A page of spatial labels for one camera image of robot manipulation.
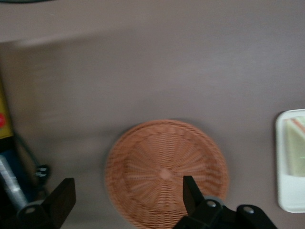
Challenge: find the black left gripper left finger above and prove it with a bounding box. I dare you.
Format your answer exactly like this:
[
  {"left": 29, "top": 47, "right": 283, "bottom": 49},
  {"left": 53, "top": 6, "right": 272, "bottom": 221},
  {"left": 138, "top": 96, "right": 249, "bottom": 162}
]
[{"left": 16, "top": 177, "right": 77, "bottom": 229}]

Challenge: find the black table cable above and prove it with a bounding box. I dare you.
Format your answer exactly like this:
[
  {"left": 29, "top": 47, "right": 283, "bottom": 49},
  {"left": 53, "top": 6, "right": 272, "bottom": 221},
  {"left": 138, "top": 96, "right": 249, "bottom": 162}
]
[{"left": 0, "top": 0, "right": 57, "bottom": 4}]

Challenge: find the silver metal rod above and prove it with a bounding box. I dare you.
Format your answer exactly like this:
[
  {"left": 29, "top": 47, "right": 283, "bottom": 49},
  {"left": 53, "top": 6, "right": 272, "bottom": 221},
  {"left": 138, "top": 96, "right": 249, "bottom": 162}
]
[{"left": 0, "top": 154, "right": 28, "bottom": 211}]

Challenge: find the beige plastic tray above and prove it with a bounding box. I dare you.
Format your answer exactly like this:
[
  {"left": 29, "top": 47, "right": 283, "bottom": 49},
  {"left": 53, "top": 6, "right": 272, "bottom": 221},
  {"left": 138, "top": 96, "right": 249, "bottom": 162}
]
[{"left": 275, "top": 108, "right": 305, "bottom": 214}]

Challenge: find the triangular sandwich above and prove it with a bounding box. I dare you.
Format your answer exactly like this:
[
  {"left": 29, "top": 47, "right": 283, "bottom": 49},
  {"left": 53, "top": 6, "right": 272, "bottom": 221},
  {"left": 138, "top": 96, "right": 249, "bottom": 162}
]
[{"left": 283, "top": 115, "right": 305, "bottom": 178}]

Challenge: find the round brown wicker basket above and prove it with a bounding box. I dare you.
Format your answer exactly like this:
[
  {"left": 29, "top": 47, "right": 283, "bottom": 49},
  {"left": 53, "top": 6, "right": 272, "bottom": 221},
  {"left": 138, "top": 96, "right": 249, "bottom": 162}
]
[{"left": 104, "top": 119, "right": 229, "bottom": 229}]

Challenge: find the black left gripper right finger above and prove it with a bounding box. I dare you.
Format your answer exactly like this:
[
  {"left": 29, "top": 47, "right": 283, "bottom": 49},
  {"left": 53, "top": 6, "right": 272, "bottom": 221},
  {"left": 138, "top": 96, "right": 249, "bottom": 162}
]
[{"left": 171, "top": 175, "right": 279, "bottom": 229}]

